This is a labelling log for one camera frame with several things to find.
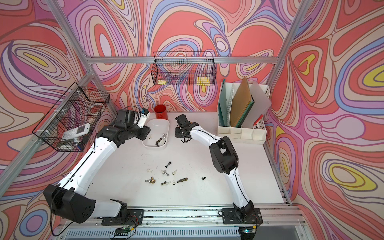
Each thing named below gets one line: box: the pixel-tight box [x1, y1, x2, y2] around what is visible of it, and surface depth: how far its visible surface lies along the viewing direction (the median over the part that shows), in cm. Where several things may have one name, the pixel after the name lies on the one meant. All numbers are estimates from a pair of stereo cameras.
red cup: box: [154, 104, 169, 121], surface depth 111 cm
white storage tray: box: [142, 119, 170, 150], surface depth 103 cm
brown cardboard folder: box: [230, 76, 252, 128], surface depth 102 cm
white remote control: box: [62, 123, 91, 140], surface depth 70 cm
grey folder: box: [242, 81, 272, 128], surface depth 92 cm
